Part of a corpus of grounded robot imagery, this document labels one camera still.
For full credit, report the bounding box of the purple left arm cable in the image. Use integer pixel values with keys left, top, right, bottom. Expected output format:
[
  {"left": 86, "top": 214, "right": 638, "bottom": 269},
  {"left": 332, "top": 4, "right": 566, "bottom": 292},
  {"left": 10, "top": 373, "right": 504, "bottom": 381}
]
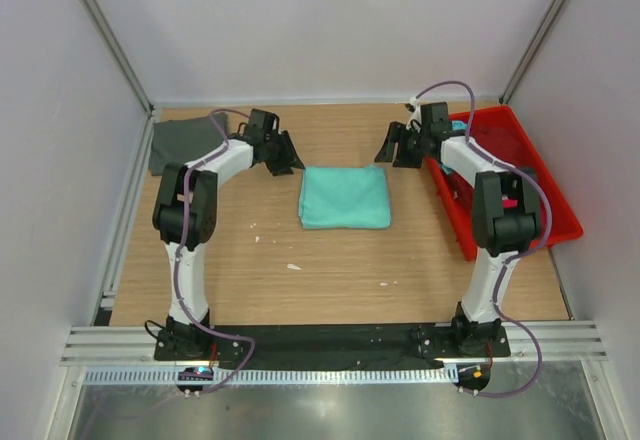
[{"left": 172, "top": 108, "right": 256, "bottom": 394}]

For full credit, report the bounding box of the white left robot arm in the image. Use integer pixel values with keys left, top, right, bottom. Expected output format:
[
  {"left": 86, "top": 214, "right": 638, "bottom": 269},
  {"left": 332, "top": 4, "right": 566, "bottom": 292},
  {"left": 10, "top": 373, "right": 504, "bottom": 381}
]
[{"left": 152, "top": 108, "right": 305, "bottom": 360}]

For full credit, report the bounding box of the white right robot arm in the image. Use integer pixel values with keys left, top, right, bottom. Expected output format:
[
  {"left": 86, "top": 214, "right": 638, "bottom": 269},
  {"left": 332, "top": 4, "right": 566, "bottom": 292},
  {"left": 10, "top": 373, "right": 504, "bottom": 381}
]
[{"left": 375, "top": 100, "right": 550, "bottom": 356}]

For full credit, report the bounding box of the pink t shirt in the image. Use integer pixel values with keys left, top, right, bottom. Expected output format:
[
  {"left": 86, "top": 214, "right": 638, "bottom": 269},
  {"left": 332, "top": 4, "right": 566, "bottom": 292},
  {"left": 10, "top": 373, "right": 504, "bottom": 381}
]
[{"left": 502, "top": 198, "right": 518, "bottom": 209}]

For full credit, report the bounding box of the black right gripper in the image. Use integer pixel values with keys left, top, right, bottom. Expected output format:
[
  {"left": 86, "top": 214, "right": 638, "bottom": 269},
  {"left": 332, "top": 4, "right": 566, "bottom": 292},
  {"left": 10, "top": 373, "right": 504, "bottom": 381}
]
[{"left": 374, "top": 122, "right": 429, "bottom": 170}]

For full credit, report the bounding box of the slotted cable duct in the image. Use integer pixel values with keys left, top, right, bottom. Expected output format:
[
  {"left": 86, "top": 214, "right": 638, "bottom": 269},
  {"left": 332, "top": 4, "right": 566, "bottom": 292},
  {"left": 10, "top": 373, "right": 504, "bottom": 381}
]
[{"left": 83, "top": 364, "right": 458, "bottom": 387}]

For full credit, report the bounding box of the dark red t shirt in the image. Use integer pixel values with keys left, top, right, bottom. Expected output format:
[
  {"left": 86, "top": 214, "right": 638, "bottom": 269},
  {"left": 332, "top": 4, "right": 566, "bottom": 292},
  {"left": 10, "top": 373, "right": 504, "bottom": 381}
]
[{"left": 471, "top": 124, "right": 529, "bottom": 167}]

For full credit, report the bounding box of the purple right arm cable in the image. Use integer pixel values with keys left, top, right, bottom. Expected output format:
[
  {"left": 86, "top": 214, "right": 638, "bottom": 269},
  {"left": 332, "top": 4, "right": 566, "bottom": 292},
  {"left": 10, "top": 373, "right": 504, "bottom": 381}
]
[{"left": 407, "top": 79, "right": 551, "bottom": 400}]

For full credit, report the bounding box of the light blue t shirt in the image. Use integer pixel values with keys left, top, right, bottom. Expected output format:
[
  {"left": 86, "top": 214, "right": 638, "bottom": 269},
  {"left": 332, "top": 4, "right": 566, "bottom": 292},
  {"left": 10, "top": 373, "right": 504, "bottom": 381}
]
[{"left": 439, "top": 118, "right": 471, "bottom": 177}]

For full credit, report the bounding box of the folded grey t shirt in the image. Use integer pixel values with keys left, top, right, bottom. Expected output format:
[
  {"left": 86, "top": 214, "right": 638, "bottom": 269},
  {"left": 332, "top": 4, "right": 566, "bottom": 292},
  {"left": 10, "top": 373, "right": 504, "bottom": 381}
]
[{"left": 148, "top": 116, "right": 223, "bottom": 176}]

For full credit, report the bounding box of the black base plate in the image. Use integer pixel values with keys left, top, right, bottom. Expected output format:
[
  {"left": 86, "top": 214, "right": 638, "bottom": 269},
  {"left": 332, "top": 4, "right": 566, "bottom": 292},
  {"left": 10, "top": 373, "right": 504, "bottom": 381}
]
[{"left": 145, "top": 321, "right": 511, "bottom": 372}]

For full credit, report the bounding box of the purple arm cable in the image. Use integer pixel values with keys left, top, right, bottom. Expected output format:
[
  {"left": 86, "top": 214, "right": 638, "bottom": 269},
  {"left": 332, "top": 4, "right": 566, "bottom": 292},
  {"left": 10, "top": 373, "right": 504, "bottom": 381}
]
[
  {"left": 407, "top": 79, "right": 551, "bottom": 400},
  {"left": 172, "top": 108, "right": 256, "bottom": 394}
]

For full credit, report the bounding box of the red plastic bin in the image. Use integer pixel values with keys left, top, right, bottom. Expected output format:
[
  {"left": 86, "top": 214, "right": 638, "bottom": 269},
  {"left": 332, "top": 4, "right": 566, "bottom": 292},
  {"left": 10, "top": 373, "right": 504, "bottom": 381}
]
[{"left": 424, "top": 106, "right": 584, "bottom": 262}]

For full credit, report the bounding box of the turquoise t shirt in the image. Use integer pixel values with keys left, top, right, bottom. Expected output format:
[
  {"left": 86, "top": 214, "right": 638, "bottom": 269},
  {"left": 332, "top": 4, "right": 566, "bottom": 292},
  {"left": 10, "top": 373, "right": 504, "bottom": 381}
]
[{"left": 298, "top": 165, "right": 392, "bottom": 230}]

